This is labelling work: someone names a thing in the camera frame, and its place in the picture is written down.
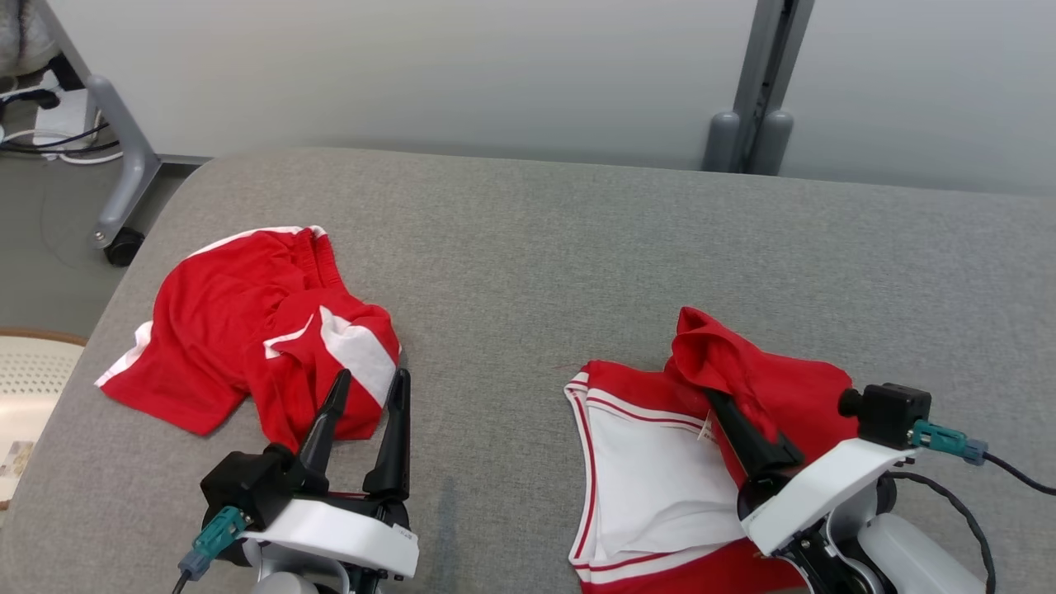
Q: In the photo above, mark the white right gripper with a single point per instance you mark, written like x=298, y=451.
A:
x=825, y=487

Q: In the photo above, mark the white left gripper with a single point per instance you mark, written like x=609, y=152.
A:
x=346, y=532

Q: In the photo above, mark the red white number jersey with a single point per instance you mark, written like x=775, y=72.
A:
x=652, y=478

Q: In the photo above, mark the red white shorts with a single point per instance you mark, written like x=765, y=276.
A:
x=214, y=330

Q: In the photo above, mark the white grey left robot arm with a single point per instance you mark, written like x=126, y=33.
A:
x=285, y=584

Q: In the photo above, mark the black caster wheel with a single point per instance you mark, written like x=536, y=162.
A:
x=124, y=246

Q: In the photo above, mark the white perforated laundry basket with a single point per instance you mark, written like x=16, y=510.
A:
x=29, y=388

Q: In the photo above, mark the grey metal stand leg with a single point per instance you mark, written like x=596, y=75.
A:
x=124, y=140

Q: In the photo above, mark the white power box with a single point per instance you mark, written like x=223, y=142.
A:
x=66, y=115

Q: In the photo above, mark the grey fluffy plush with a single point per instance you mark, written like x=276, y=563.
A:
x=21, y=33

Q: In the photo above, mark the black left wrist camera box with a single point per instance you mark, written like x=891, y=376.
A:
x=247, y=487

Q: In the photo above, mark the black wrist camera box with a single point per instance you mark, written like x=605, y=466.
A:
x=891, y=412
x=247, y=487

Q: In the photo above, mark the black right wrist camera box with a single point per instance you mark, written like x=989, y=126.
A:
x=891, y=412

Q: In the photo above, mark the grey metal partition post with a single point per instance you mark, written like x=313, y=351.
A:
x=763, y=66

